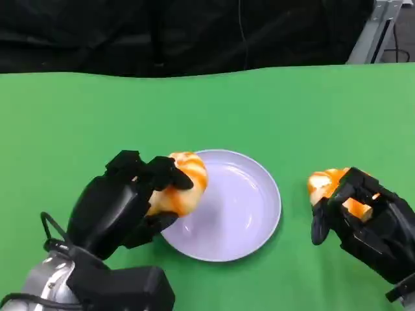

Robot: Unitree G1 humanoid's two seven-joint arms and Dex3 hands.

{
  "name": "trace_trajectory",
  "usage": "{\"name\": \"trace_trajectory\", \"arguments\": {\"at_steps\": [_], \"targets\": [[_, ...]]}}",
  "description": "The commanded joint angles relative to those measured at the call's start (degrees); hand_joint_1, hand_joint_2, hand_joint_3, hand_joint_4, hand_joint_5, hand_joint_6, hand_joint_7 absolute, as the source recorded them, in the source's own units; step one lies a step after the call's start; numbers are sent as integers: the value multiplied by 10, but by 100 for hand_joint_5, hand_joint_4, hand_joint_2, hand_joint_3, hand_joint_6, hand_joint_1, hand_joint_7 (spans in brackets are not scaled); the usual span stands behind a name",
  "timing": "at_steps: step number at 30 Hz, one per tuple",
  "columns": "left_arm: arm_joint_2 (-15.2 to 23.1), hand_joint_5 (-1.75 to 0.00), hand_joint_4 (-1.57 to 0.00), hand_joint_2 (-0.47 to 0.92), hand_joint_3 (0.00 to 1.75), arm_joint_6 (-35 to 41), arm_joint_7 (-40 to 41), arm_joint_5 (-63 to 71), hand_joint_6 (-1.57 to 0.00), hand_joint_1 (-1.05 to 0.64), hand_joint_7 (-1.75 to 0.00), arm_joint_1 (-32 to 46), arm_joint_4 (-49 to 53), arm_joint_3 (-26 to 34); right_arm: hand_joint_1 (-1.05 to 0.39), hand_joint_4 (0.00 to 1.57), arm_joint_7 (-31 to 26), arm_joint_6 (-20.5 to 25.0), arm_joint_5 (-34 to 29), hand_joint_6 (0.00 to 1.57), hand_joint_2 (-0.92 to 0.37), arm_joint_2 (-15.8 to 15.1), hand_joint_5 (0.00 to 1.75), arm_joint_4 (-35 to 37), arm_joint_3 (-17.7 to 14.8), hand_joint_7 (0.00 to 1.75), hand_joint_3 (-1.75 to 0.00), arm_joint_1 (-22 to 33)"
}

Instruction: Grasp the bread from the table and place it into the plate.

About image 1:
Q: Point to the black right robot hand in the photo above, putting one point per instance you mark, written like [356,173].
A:
[382,243]

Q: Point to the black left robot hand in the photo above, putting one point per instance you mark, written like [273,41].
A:
[103,210]

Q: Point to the orange and white bread roll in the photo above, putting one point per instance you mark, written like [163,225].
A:
[322,184]
[191,194]

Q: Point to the lilac plate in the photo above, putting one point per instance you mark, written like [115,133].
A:
[233,210]

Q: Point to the green table cloth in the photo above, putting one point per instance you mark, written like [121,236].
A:
[207,113]

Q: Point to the black backdrop curtain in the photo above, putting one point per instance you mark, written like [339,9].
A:
[129,35]

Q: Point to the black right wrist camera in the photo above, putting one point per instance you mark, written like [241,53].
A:
[402,288]

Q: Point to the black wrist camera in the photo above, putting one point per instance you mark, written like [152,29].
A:
[129,288]
[402,288]

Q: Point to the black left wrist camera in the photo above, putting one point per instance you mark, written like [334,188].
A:
[129,288]

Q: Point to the aluminium frame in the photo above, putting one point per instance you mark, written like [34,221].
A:
[373,35]

